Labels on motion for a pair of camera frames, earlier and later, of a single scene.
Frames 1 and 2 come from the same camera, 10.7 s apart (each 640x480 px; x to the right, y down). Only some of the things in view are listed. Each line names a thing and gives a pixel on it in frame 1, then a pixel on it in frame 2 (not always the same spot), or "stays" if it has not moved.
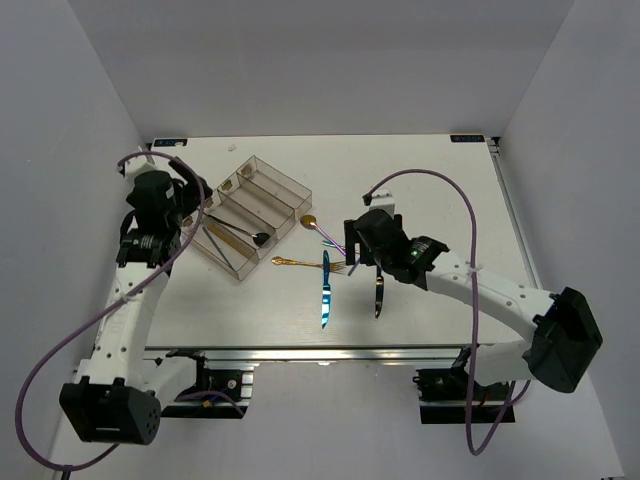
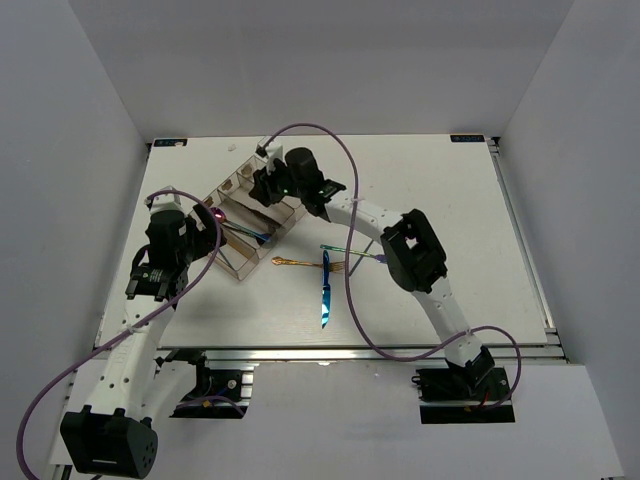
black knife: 379,291 -> 258,219
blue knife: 326,291 stays
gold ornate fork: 336,266 stays
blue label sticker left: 169,142 stays
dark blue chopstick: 211,239 stays
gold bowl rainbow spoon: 310,222 -> 220,216
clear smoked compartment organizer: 249,213 stays
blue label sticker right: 467,138 stays
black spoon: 259,238 stays
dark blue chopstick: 357,261 stays
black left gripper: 190,192 -> 206,237
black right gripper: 350,237 -> 263,182
